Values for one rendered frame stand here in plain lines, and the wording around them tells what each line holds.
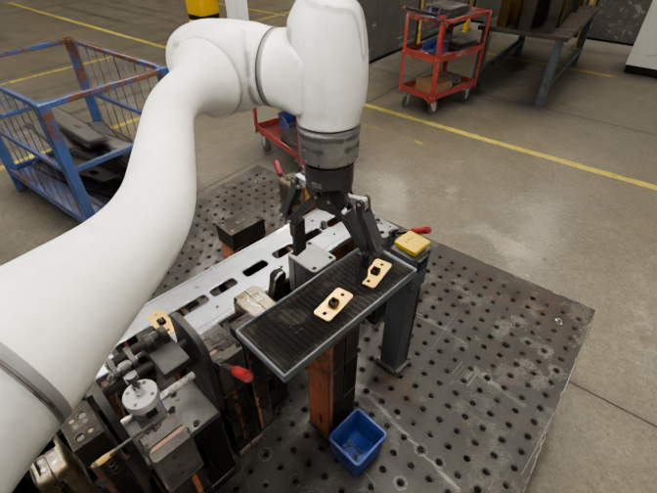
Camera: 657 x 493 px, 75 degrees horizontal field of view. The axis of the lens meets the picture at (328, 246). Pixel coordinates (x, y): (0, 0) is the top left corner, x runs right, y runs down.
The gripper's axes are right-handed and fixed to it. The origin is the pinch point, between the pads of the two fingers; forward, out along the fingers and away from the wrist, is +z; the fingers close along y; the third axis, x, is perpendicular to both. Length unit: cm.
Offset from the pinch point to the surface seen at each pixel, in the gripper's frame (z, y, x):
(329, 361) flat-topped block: 23.4, 2.5, -3.6
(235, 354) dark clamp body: 19.8, -12.3, -15.2
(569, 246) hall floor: 126, 36, 220
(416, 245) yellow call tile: 10.9, 5.8, 26.2
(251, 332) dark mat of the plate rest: 11.1, -7.6, -13.9
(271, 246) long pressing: 26.5, -34.9, 20.4
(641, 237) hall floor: 126, 74, 259
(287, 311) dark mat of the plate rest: 11.0, -5.4, -6.2
